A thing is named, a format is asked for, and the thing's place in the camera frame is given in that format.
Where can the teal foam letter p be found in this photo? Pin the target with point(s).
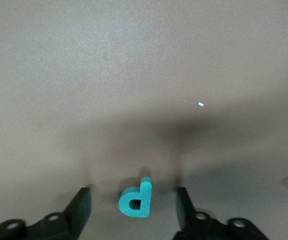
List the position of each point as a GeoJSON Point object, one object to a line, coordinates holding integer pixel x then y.
{"type": "Point", "coordinates": [145, 195]}

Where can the brown paper table cover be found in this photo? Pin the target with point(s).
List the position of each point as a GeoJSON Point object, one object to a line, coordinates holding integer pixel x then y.
{"type": "Point", "coordinates": [109, 75]}

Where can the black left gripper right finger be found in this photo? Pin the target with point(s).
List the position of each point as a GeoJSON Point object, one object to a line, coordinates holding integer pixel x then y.
{"type": "Point", "coordinates": [199, 228]}

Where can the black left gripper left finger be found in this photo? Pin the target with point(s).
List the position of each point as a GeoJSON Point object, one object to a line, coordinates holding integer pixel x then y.
{"type": "Point", "coordinates": [59, 227]}

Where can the tiny white crumb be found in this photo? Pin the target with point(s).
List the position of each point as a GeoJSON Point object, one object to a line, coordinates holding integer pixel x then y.
{"type": "Point", "coordinates": [201, 104]}

